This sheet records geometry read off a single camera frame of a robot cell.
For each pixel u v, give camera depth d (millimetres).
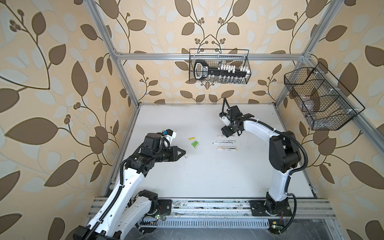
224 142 980
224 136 902
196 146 966
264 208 722
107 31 825
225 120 883
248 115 721
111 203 416
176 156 630
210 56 912
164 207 740
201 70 838
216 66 791
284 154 512
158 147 588
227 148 961
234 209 753
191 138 1017
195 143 980
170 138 679
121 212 412
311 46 849
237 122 709
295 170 519
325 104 727
